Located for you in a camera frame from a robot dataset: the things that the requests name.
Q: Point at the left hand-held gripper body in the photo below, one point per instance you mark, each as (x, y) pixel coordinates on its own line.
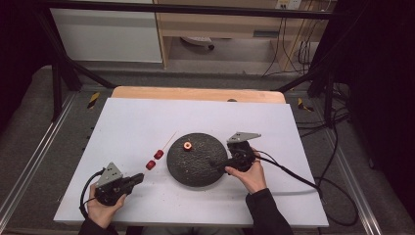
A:
(109, 189)

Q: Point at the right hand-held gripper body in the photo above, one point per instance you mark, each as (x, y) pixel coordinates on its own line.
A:
(241, 155)

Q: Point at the red hawthorn piece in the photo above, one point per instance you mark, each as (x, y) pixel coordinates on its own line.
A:
(150, 164)
(187, 145)
(158, 154)

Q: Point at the round black speckled plate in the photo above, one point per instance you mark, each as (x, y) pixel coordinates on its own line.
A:
(192, 166)

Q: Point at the thin wooden skewer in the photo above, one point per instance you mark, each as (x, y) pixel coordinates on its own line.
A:
(169, 140)

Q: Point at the person's left hand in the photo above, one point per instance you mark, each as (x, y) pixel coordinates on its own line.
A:
(102, 212)

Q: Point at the person's right hand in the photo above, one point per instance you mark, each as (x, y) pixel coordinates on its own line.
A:
(253, 178)

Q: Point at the white board sheet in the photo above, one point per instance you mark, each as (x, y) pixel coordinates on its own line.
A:
(130, 130)

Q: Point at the wooden table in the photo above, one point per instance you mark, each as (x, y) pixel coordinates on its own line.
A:
(182, 93)

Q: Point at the yellow black floor tape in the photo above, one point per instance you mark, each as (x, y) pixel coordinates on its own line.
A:
(304, 105)
(93, 100)

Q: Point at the white chair base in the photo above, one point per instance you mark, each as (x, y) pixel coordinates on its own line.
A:
(197, 40)

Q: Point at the light wooden desk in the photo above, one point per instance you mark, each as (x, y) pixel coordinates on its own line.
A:
(208, 26)

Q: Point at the white cabinet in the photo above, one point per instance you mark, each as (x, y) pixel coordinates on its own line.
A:
(107, 36)

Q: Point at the black curtain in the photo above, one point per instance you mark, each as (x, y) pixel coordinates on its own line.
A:
(16, 49)
(381, 81)

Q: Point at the aluminium floor rail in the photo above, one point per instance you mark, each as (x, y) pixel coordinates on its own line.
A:
(36, 153)
(352, 182)

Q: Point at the black metal frame stand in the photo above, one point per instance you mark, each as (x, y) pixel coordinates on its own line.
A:
(326, 88)
(58, 78)

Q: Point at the black horizontal frame bar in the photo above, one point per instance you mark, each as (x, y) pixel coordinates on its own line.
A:
(182, 9)

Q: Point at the white wall socket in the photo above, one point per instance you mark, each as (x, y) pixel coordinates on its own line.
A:
(288, 4)

